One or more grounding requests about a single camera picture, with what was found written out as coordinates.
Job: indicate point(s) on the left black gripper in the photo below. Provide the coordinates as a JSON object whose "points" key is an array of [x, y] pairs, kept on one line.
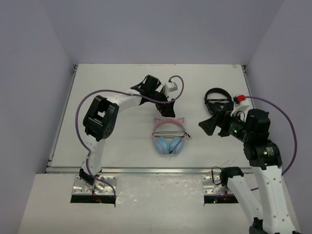
{"points": [[162, 103]]}

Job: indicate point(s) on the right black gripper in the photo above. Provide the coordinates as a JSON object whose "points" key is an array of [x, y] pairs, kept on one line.
{"points": [[224, 117]]}

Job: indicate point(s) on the aluminium table edge rail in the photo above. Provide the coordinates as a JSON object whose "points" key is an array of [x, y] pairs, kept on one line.
{"points": [[134, 170]]}

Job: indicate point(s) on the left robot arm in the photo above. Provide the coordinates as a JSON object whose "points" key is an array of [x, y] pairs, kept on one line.
{"points": [[100, 119]]}

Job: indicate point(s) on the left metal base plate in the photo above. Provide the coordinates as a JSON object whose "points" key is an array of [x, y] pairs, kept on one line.
{"points": [[80, 187]]}

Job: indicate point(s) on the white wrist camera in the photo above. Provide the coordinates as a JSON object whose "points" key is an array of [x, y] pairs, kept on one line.
{"points": [[170, 87], [241, 104]]}

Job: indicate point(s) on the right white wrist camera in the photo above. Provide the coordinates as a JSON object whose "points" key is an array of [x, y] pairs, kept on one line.
{"points": [[241, 104]]}

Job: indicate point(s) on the pink blue cat-ear headphones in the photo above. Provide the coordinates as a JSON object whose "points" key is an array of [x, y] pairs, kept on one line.
{"points": [[169, 142]]}

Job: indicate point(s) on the metal base plate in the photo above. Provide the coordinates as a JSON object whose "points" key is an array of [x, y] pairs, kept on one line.
{"points": [[212, 185], [80, 187]]}

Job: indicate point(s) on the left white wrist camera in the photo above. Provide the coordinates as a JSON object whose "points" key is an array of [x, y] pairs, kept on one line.
{"points": [[170, 87]]}

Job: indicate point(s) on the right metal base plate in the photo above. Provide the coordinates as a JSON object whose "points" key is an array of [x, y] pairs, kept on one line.
{"points": [[212, 185]]}

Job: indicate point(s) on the black headphones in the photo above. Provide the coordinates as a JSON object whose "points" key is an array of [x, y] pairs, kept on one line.
{"points": [[214, 104]]}

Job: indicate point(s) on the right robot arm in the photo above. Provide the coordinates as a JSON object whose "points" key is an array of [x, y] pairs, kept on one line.
{"points": [[269, 215]]}

